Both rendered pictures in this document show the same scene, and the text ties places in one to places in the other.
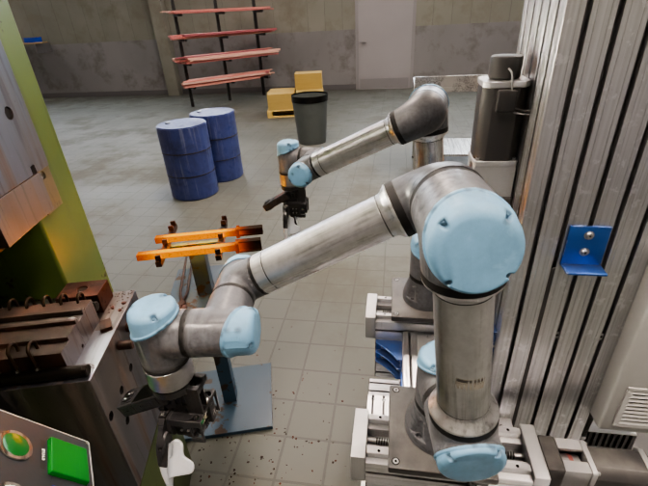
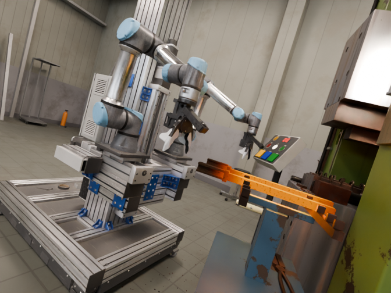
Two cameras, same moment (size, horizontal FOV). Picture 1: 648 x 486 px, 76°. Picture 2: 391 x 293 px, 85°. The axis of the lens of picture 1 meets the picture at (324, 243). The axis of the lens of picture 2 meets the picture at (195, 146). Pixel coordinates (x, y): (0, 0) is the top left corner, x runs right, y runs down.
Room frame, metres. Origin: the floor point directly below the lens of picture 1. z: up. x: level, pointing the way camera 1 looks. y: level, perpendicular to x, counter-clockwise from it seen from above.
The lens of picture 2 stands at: (2.12, 0.44, 1.04)
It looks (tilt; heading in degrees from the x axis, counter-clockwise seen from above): 4 degrees down; 199
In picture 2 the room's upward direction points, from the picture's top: 16 degrees clockwise
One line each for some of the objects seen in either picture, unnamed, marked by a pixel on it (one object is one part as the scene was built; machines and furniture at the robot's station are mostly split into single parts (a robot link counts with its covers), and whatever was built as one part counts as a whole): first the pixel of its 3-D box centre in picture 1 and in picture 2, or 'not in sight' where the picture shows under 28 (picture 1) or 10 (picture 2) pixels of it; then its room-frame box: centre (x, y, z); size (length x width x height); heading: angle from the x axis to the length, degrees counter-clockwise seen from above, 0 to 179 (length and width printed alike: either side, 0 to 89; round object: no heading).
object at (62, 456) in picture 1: (67, 462); (273, 157); (0.45, 0.46, 1.01); 0.07 x 0.05 x 0.07; 30
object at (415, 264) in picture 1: (429, 253); (130, 121); (1.11, -0.33, 0.98); 0.13 x 0.12 x 0.14; 162
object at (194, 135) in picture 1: (203, 150); not in sight; (4.56, 1.28, 0.38); 1.04 x 0.64 x 0.77; 172
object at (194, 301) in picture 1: (206, 292); (253, 277); (1.43, 0.50, 0.66); 0.40 x 0.30 x 0.02; 6
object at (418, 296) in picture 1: (426, 284); (125, 140); (1.10, -0.33, 0.87); 0.15 x 0.15 x 0.10
